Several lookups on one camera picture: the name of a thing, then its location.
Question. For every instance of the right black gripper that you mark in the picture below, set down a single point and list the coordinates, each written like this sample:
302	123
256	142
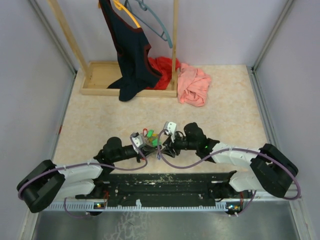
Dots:
170	145

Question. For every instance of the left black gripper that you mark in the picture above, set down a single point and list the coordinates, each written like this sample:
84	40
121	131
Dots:
147	149

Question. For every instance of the green key tag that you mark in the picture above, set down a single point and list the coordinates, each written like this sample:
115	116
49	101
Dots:
150	133
155	143

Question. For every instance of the red key tag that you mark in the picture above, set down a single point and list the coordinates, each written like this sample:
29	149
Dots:
145	131

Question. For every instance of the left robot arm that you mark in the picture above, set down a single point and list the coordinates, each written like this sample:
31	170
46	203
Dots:
48	182

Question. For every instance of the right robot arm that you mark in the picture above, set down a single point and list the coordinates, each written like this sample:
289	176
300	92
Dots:
267	168

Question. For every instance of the pink cloth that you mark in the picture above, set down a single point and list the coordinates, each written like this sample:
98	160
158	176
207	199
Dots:
193	85

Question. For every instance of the red cloth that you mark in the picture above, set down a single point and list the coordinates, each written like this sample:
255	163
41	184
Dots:
164	66

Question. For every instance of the wooden clothes rack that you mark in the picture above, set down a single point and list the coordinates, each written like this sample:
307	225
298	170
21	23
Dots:
99	74

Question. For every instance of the navy blue tank top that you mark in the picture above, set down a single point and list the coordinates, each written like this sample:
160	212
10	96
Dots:
132	47

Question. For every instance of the yellow hanger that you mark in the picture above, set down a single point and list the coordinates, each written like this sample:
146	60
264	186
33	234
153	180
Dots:
121	7

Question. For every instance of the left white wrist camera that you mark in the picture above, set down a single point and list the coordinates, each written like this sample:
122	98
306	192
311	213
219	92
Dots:
138	141

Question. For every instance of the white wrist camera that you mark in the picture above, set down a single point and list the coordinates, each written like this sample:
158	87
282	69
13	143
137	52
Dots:
170	128
138	141

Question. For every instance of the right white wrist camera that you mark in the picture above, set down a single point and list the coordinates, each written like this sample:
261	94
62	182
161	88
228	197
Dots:
170	128

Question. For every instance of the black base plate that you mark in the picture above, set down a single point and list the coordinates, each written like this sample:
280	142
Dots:
164	189

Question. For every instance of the white slotted cable duct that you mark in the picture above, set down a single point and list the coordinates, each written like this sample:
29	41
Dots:
94	206

